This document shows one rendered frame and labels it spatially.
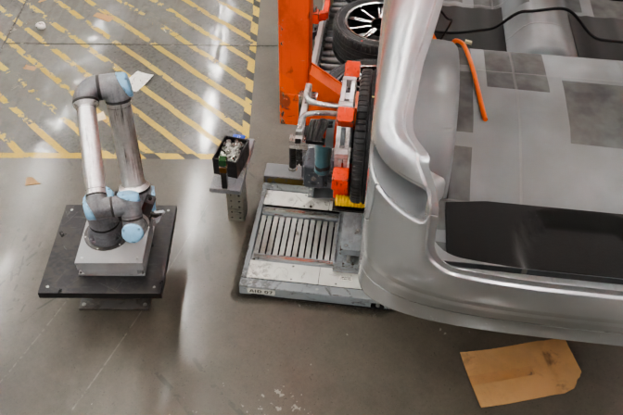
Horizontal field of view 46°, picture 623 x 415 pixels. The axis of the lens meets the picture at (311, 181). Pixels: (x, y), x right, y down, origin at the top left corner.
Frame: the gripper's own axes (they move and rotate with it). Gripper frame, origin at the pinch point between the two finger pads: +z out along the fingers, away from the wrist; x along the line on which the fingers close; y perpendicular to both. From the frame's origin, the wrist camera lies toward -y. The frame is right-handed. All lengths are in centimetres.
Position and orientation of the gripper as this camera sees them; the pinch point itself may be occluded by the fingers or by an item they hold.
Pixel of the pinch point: (149, 205)
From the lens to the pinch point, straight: 355.5
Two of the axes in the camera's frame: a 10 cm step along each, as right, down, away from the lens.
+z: -0.2, -2.5, 9.7
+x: 9.4, 3.1, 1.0
